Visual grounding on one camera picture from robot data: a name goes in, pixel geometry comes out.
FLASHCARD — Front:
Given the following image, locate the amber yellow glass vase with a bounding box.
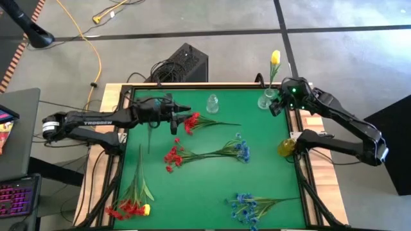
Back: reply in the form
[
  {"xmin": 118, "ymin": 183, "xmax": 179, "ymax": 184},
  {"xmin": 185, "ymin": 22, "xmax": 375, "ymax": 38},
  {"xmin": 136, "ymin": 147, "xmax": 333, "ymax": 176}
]
[{"xmin": 277, "ymin": 138, "xmax": 297, "ymax": 157}]

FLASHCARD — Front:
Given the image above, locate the grey desk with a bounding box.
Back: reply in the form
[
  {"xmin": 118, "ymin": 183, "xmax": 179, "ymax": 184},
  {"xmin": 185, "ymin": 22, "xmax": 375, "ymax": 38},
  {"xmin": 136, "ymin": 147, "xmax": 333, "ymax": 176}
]
[{"xmin": 0, "ymin": 87, "xmax": 41, "ymax": 182}]

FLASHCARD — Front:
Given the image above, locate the yellow extension cord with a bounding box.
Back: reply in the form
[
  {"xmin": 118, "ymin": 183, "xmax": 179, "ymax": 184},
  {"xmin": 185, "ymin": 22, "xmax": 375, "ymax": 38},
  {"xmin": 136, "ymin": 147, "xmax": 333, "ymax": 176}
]
[{"xmin": 56, "ymin": 0, "xmax": 103, "ymax": 112}]

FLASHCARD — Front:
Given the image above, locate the colourful snack packet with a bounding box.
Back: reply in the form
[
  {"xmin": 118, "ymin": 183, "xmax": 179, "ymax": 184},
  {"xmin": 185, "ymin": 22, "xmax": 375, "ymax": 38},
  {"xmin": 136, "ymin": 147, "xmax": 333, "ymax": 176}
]
[{"xmin": 0, "ymin": 121, "xmax": 15, "ymax": 155}]

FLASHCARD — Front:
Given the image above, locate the black cabinet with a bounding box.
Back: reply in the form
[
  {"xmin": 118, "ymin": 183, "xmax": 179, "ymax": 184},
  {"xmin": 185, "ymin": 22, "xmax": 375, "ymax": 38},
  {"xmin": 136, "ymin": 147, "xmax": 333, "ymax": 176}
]
[{"xmin": 364, "ymin": 94, "xmax": 411, "ymax": 196}]

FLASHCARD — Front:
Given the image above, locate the black stand leg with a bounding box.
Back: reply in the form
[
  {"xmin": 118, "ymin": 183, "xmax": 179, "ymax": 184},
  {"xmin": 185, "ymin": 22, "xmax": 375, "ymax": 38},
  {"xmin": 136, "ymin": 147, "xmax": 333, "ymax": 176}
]
[{"xmin": 0, "ymin": 0, "xmax": 56, "ymax": 49}]

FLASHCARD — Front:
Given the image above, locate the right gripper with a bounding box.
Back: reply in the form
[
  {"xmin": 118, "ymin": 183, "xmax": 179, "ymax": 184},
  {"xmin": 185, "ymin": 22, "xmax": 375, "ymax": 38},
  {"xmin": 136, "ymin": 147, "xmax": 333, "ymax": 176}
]
[{"xmin": 268, "ymin": 91, "xmax": 295, "ymax": 117}]

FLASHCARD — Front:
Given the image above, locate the black aluminium table frame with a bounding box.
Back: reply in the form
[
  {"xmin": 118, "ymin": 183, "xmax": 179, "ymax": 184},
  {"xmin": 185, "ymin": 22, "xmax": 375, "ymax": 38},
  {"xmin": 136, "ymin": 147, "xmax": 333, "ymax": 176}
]
[{"xmin": 96, "ymin": 83, "xmax": 346, "ymax": 231}]

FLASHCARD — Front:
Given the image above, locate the orange striped mat edge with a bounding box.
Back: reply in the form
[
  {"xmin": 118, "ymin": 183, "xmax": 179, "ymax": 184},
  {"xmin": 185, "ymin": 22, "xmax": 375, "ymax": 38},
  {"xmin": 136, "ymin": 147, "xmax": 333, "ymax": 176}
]
[{"xmin": 0, "ymin": 0, "xmax": 46, "ymax": 94}]

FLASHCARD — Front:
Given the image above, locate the black computer mouse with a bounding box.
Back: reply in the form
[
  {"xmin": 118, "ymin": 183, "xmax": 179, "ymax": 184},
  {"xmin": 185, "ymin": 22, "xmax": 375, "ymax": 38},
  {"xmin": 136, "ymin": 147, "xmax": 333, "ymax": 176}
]
[{"xmin": 6, "ymin": 221, "xmax": 30, "ymax": 231}]

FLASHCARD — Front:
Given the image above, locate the black cable bundle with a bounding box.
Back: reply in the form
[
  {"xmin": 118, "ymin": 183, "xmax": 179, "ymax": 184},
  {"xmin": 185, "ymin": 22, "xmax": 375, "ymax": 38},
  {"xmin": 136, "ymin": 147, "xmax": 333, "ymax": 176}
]
[{"xmin": 127, "ymin": 60, "xmax": 180, "ymax": 87}]

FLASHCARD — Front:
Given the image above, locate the tablet device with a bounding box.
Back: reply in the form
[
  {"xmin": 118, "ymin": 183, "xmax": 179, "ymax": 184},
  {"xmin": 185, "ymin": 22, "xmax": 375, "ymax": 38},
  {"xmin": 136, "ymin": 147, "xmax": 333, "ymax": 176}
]
[{"xmin": 0, "ymin": 105, "xmax": 20, "ymax": 124}]

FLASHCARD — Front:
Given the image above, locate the backlit computer keyboard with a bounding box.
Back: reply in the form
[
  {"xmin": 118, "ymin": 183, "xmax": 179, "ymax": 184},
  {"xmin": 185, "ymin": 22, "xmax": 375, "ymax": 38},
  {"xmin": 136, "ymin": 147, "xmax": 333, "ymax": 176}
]
[{"xmin": 0, "ymin": 175, "xmax": 42, "ymax": 219}]

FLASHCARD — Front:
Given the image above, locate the green table mat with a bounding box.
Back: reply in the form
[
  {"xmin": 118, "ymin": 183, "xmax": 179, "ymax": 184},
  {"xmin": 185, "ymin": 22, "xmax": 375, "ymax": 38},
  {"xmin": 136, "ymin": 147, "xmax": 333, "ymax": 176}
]
[{"xmin": 114, "ymin": 89, "xmax": 308, "ymax": 230}]

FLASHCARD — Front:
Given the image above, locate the clear bulbous glass vase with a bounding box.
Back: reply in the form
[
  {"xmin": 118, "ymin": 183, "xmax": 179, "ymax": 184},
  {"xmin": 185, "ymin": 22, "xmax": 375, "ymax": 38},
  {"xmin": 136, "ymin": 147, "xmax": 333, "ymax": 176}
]
[{"xmin": 257, "ymin": 88, "xmax": 276, "ymax": 110}]

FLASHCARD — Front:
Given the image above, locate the clear ribbed glass vase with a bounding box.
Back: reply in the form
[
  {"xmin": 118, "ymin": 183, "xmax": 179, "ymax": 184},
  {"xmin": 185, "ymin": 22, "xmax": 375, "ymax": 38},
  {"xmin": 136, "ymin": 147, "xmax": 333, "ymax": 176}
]
[{"xmin": 205, "ymin": 94, "xmax": 220, "ymax": 115}]

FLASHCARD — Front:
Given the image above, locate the black computer tower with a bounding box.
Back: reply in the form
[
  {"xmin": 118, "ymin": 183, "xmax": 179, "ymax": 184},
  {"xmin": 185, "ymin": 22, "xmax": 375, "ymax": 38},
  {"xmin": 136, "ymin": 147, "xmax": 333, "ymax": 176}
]
[{"xmin": 146, "ymin": 42, "xmax": 209, "ymax": 83}]

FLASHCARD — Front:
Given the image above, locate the red artificial flower bunch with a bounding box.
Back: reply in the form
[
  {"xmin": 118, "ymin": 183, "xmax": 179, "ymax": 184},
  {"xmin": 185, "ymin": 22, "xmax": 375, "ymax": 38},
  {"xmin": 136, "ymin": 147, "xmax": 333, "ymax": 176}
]
[
  {"xmin": 183, "ymin": 111, "xmax": 241, "ymax": 135},
  {"xmin": 104, "ymin": 144, "xmax": 152, "ymax": 221},
  {"xmin": 163, "ymin": 137, "xmax": 227, "ymax": 174}
]

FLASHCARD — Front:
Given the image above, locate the yellow artificial tulip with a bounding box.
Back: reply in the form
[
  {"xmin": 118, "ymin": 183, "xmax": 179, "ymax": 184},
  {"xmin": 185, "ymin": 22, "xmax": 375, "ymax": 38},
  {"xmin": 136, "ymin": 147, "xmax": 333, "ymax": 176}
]
[
  {"xmin": 265, "ymin": 49, "xmax": 283, "ymax": 97},
  {"xmin": 136, "ymin": 150, "xmax": 155, "ymax": 217}
]

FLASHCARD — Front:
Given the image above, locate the yellow plug cord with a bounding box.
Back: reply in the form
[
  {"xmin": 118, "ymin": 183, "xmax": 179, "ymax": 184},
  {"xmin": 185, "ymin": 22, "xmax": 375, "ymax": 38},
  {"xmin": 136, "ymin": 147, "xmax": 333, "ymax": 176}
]
[{"xmin": 92, "ymin": 0, "xmax": 129, "ymax": 25}]

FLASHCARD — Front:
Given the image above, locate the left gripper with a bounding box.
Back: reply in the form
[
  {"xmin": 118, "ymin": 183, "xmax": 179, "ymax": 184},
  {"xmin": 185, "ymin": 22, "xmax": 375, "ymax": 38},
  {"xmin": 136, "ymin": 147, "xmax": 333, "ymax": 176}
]
[{"xmin": 133, "ymin": 96, "xmax": 193, "ymax": 135}]

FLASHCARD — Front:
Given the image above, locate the black desk base bar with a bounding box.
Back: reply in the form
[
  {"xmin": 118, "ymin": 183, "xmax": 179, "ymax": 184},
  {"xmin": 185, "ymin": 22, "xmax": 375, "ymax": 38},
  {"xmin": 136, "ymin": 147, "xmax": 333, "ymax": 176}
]
[{"xmin": 28, "ymin": 157, "xmax": 85, "ymax": 187}]

